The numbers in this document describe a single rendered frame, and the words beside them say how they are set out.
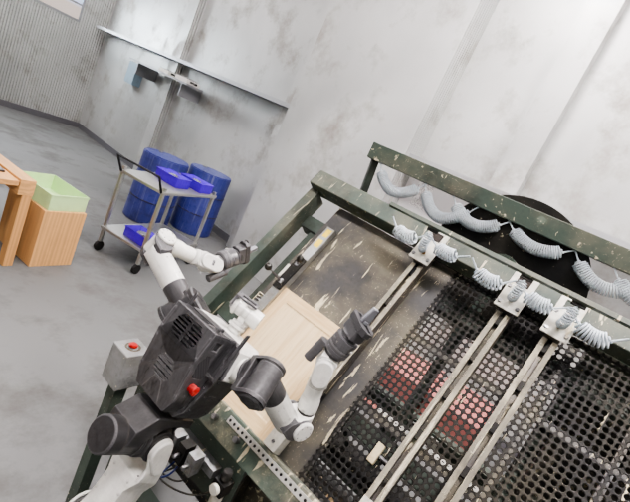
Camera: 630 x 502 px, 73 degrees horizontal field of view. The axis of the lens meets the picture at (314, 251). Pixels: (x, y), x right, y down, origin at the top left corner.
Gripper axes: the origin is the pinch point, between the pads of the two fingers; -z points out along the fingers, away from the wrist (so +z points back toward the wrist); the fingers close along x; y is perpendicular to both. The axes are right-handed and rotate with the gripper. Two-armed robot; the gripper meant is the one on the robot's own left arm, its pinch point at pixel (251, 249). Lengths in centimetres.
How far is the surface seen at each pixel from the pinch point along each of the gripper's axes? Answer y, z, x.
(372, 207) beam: 27, -54, -21
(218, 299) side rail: -7.8, 11.5, 30.2
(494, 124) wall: -36, -376, -13
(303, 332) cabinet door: 39.1, -0.3, 23.6
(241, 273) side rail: -7.8, -2.1, 19.7
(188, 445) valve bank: 38, 58, 52
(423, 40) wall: -142, -364, -76
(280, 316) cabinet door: 24.6, 0.4, 24.0
